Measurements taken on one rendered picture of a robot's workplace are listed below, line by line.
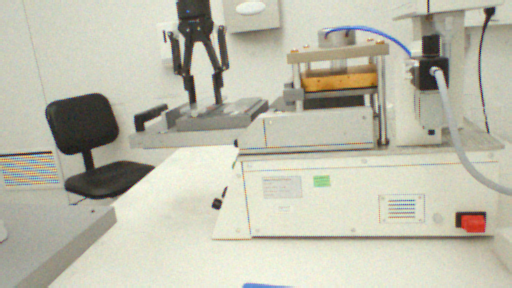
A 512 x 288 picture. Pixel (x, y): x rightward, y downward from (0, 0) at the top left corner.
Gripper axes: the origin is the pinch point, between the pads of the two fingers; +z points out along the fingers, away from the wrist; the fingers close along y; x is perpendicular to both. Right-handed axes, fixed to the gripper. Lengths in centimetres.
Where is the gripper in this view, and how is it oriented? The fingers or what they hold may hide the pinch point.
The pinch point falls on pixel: (204, 91)
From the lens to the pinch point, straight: 93.4
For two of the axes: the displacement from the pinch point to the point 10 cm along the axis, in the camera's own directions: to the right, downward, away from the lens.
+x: -2.1, 2.6, -9.4
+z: 1.0, 9.6, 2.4
